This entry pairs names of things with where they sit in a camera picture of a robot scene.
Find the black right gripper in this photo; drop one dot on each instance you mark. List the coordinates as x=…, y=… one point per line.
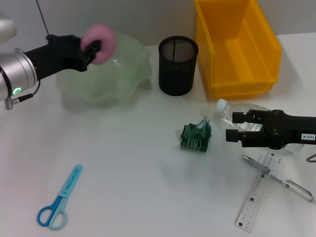
x=288, y=130

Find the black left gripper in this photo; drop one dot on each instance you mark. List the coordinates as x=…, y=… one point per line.
x=54, y=58

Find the pink peach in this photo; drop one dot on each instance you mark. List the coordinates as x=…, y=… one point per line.
x=106, y=39

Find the clear green-label water bottle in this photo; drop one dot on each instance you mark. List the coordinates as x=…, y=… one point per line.
x=222, y=106

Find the green plastic wrapper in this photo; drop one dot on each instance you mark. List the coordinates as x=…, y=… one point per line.
x=196, y=138

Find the green glass fruit bowl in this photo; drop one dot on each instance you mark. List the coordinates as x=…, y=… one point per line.
x=111, y=84

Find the silver white pen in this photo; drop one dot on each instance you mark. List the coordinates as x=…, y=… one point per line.
x=279, y=179

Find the transparent plastic ruler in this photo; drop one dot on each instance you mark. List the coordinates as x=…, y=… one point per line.
x=254, y=202

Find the black mesh pen holder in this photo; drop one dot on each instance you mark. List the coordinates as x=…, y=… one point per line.
x=176, y=71

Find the blue scissors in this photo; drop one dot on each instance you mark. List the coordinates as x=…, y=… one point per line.
x=53, y=212

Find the yellow plastic bin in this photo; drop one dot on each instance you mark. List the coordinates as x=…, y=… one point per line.
x=237, y=61

